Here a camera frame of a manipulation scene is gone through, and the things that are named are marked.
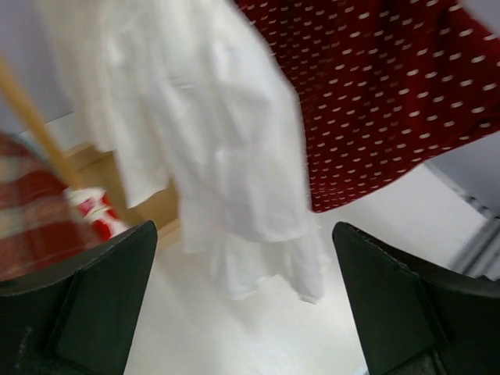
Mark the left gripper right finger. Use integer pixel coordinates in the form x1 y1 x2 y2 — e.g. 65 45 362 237
332 222 499 375

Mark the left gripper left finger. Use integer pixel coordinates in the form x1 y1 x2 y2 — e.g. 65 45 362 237
1 221 158 374

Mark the red plaid garment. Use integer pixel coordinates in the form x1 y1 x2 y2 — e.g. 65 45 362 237
1 134 102 280

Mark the white red poppy skirt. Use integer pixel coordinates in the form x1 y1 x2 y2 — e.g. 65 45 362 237
64 187 129 241

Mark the dark red dotted garment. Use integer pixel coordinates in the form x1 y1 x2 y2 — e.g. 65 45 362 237
237 0 499 213

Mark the wooden clothes rack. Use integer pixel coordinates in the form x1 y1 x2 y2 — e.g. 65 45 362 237
1 57 181 250

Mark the white ruffled garment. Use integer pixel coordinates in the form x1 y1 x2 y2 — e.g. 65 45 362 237
37 1 324 303

